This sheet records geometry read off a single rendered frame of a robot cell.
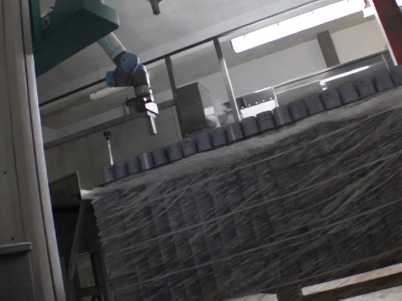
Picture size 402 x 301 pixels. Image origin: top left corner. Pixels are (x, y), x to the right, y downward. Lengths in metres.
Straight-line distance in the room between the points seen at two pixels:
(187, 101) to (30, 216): 3.55
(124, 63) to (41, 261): 0.92
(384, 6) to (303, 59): 7.98
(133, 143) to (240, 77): 6.15
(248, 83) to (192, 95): 6.18
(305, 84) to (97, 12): 3.87
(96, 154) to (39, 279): 4.21
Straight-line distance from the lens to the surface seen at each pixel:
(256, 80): 10.43
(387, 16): 2.52
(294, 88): 4.78
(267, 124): 1.57
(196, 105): 4.31
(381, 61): 4.90
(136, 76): 1.77
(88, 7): 1.11
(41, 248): 0.95
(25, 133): 1.00
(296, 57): 10.48
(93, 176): 5.09
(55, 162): 5.47
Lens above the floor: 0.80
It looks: 14 degrees up
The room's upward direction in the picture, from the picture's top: 13 degrees counter-clockwise
